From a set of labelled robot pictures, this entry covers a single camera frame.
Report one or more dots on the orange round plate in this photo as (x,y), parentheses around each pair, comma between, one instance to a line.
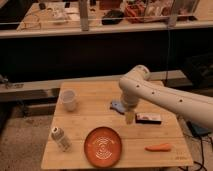
(103,147)

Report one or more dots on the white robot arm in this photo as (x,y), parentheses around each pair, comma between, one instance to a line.
(135,86)

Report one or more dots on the orange carrot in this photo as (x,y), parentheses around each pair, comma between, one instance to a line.
(159,148)

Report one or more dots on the black power adapter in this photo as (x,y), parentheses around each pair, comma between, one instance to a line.
(197,131)

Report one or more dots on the black rectangular box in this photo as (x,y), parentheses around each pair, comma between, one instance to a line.
(148,118)

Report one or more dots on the translucent plastic cup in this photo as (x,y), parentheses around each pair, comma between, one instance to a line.
(68,99)

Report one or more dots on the black bag on bench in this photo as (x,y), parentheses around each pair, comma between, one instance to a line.
(112,17)

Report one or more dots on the grey metal post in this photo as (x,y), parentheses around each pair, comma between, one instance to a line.
(83,11)

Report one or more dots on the blue toy object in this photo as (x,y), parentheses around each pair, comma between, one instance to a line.
(117,106)

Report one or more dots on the beige wooden end tool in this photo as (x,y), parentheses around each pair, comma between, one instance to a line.
(129,115)

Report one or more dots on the white lying bottle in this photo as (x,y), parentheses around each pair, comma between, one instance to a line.
(59,136)

